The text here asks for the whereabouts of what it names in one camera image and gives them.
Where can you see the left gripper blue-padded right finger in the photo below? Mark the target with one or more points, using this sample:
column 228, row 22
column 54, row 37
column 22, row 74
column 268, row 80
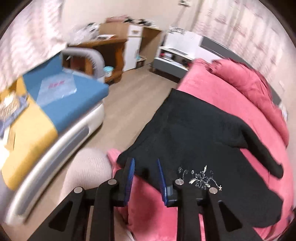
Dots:
column 202, row 210

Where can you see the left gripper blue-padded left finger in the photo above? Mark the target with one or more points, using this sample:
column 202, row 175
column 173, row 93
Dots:
column 89, row 214

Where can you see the black embroidered pants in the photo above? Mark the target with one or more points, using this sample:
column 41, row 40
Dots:
column 202, row 144

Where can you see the person's beige trouser leg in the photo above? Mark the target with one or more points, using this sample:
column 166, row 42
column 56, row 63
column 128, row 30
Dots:
column 89, row 168

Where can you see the blue white sofa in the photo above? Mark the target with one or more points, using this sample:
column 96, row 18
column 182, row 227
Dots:
column 42, row 139

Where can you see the clear plastic bag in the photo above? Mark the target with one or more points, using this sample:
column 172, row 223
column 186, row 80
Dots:
column 56, row 87

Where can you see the pink bed with sheet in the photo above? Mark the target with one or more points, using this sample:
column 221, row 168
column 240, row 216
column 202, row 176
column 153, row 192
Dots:
column 146, row 215

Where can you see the red rumpled duvet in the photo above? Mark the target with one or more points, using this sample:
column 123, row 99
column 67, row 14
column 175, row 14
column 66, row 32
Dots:
column 254, row 87

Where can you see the white teal lidded pot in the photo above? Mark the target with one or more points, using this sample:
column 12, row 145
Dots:
column 108, row 70

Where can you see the brown wooden desk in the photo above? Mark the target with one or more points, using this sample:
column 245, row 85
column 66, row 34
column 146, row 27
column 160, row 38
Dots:
column 112, row 51

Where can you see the white grey left nightstand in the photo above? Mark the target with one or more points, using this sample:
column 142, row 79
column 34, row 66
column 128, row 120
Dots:
column 177, row 52

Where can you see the wood and white cabinet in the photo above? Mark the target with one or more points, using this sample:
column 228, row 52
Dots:
column 141, row 41

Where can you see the patterned white curtain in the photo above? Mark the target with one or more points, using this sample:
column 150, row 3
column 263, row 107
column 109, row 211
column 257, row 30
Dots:
column 247, row 28

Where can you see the left wall power strip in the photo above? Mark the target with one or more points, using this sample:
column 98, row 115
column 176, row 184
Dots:
column 186, row 3

